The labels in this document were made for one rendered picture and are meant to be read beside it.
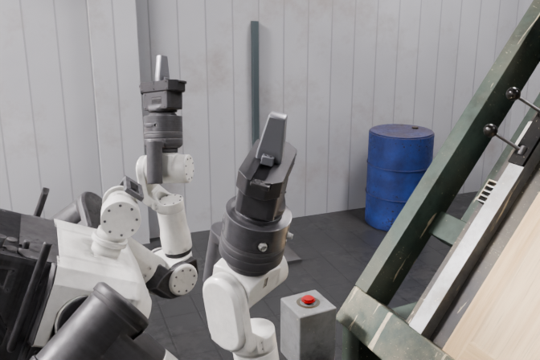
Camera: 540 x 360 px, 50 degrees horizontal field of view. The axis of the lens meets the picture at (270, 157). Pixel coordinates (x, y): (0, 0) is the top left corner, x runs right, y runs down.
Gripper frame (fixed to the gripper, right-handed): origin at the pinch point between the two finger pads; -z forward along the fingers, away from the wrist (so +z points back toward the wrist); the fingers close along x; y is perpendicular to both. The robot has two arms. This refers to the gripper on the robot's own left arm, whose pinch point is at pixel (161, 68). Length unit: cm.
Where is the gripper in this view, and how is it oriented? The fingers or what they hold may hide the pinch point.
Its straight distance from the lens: 138.2
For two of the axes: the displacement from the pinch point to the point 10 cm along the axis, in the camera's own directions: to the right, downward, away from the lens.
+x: 8.1, -0.2, -5.9
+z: 0.2, 10.0, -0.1
